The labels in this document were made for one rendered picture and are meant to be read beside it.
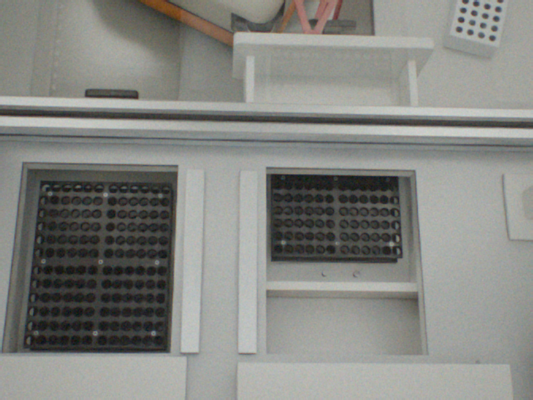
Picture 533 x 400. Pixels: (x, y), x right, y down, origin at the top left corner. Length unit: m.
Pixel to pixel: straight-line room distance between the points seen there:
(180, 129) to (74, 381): 0.33
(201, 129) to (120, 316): 0.26
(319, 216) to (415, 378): 0.25
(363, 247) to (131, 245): 0.32
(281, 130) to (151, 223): 0.22
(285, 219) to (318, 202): 0.05
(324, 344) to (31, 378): 0.39
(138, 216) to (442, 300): 0.41
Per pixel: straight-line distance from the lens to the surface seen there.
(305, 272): 0.97
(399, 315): 0.99
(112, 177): 1.01
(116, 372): 0.83
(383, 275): 0.99
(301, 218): 0.92
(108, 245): 0.92
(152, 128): 0.86
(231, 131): 0.86
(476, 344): 0.89
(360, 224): 0.96
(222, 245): 0.86
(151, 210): 0.92
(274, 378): 0.80
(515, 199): 0.95
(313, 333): 0.97
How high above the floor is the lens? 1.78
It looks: 73 degrees down
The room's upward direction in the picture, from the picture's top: 11 degrees clockwise
